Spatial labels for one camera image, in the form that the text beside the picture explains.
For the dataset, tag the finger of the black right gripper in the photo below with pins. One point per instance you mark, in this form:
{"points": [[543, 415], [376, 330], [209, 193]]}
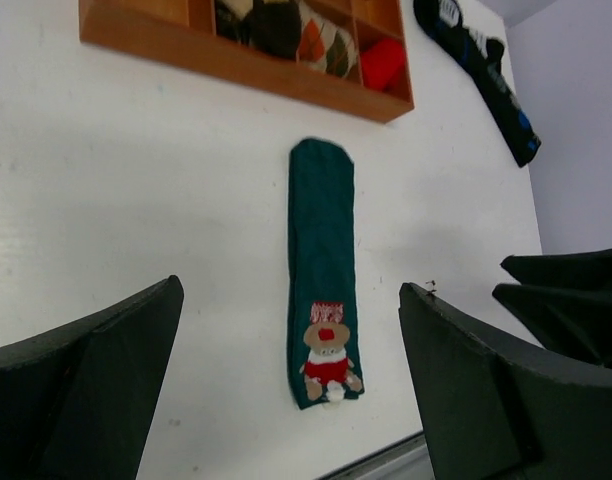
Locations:
{"points": [[571, 322], [580, 271]]}

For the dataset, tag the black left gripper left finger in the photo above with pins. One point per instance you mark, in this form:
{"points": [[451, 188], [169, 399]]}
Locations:
{"points": [[77, 401]]}

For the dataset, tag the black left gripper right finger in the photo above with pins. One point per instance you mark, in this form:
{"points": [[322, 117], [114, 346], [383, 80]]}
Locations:
{"points": [[494, 406]]}

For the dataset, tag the dark green reindeer sock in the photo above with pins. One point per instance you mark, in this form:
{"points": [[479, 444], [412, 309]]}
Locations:
{"points": [[323, 355]]}

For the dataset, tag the black and blue sock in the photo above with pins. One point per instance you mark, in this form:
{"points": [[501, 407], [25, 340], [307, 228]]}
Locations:
{"points": [[480, 56]]}

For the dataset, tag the red rolled sock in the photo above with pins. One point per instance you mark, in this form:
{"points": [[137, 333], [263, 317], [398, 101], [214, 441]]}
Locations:
{"points": [[382, 64]]}

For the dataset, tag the argyle patterned rolled sock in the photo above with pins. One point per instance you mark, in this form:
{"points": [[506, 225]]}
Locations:
{"points": [[327, 43]]}

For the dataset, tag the orange wooden compartment tray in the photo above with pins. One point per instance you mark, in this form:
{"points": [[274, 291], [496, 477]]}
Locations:
{"points": [[183, 34]]}

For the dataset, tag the dark brown rolled sock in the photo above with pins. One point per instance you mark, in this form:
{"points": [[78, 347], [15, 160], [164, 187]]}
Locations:
{"points": [[272, 27]]}

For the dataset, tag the aluminium table frame rail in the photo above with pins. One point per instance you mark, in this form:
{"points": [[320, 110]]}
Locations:
{"points": [[405, 459]]}

